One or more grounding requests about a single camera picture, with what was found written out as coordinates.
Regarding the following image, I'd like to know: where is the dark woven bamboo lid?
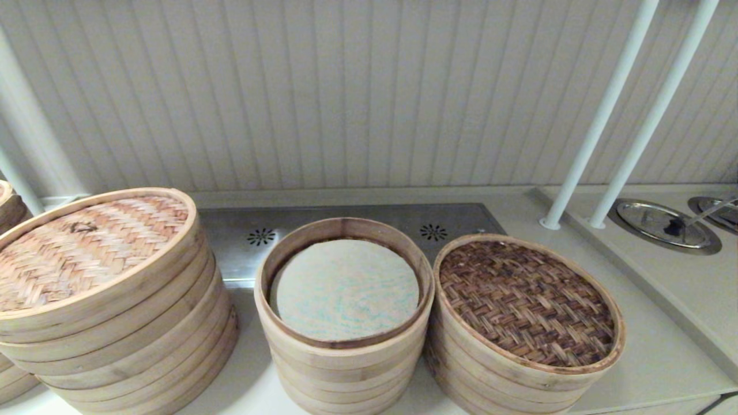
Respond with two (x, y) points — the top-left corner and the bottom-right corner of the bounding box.
(432, 233), (626, 398)

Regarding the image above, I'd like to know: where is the pale round steamer liner cloth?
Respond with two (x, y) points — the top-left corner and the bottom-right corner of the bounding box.
(270, 239), (420, 342)

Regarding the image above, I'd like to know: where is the wide low bamboo steamer stack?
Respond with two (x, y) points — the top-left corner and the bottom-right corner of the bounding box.
(424, 323), (606, 415)

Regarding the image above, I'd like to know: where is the large bamboo steamer stack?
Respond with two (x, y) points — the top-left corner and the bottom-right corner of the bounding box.
(0, 231), (240, 415)

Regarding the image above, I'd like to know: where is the round steel counter lid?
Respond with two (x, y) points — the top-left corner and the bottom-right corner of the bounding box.
(608, 199), (722, 256)
(687, 197), (738, 235)

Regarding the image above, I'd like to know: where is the large light woven steamer lid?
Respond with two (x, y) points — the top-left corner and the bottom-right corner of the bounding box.
(0, 186), (204, 346)

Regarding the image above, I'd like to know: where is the brown bamboo steamer at edge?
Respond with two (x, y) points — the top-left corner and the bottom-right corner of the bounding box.
(0, 180), (29, 236)

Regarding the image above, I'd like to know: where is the bamboo steamer stack behind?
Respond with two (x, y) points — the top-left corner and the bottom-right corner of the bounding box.
(0, 354), (41, 405)

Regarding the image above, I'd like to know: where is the stainless steel steam plate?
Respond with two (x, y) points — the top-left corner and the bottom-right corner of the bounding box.
(196, 203), (508, 289)

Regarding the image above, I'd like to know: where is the white slanted metal pole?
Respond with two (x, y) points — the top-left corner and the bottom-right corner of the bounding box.
(539, 0), (661, 231)
(588, 0), (721, 229)

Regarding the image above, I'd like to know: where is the thick white pipe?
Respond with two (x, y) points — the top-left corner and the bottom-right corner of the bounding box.
(0, 29), (92, 209)

